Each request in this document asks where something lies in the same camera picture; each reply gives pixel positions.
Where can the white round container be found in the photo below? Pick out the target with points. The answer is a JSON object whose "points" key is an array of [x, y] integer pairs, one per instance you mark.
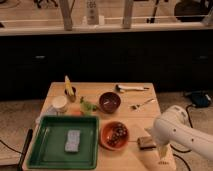
{"points": [[60, 103]]}

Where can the blue-grey sponge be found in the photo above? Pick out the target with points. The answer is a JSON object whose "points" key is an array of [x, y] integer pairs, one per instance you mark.
{"points": [[73, 141]]}

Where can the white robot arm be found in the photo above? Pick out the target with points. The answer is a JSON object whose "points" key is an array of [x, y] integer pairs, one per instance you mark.
{"points": [[171, 126]]}

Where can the green leafy toy vegetable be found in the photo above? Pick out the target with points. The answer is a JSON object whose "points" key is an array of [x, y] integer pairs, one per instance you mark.
{"points": [[86, 107]]}

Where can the purple bowl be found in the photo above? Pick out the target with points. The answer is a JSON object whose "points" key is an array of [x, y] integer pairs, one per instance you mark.
{"points": [[109, 102]]}

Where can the green plastic tray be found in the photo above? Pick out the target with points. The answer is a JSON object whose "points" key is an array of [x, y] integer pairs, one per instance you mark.
{"points": [[48, 150]]}

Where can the black rod left of table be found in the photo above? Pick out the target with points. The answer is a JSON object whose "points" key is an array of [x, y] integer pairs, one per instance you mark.
{"points": [[25, 148]]}

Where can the orange toy carrot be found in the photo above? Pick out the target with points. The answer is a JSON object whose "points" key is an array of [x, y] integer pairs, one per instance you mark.
{"points": [[76, 113]]}

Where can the silver fork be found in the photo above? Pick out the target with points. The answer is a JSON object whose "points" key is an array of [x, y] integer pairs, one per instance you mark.
{"points": [[135, 107]]}

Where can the dark blue floor device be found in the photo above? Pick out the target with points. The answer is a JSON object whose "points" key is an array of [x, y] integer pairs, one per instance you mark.
{"points": [[199, 99]]}

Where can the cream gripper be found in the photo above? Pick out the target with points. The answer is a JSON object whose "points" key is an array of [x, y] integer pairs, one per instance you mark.
{"points": [[162, 150]]}

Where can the orange bowl with beads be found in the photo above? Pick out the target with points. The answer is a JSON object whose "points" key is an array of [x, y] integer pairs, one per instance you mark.
{"points": [[114, 136]]}

